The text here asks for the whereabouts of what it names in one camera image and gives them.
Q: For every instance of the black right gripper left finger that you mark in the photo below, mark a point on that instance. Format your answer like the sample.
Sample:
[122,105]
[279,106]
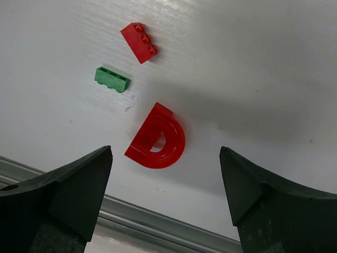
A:
[27,223]

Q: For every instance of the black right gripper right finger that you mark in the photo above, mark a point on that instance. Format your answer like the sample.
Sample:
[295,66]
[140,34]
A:
[274,214]

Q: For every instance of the red arch lego piece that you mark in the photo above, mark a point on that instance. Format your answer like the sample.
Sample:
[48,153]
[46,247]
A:
[159,142]

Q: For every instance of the small green lego brick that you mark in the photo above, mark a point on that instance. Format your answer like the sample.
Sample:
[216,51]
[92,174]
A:
[111,79]

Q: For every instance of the red rectangular lego brick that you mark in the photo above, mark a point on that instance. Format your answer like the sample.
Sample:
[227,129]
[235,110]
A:
[139,42]

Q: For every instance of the aluminium table edge rail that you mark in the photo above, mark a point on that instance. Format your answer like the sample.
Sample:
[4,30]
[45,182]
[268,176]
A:
[118,210]

